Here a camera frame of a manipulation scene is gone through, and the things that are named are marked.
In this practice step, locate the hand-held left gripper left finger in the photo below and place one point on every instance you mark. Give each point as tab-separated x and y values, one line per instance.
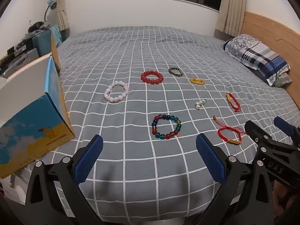
89	157

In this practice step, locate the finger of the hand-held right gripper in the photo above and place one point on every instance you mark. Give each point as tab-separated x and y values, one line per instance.
254	130
284	126

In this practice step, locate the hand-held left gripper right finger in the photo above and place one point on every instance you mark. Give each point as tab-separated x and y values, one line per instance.
211	159

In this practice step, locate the blue and yellow cardboard box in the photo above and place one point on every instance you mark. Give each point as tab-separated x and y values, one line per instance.
28	126

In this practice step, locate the green checked pillow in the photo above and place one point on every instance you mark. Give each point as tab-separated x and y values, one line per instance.
282	79

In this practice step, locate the blue patterned plaid pillow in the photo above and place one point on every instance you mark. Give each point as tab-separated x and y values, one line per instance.
257	56

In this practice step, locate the wooden headboard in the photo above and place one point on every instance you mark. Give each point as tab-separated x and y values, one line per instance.
269	25

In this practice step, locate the silver suitcase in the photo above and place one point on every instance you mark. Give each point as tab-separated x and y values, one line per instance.
21	59

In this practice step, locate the teal suitcase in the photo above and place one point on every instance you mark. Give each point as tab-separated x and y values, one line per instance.
42	42

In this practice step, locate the teal cloth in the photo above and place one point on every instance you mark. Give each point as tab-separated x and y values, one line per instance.
56	34

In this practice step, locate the beige curtain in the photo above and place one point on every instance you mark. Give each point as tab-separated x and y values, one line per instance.
62	11
230	4

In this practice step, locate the dark clutter pile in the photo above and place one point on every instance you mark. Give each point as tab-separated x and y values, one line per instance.
37	27

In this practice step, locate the teal desk lamp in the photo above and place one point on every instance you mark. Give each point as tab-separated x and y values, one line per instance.
52	4

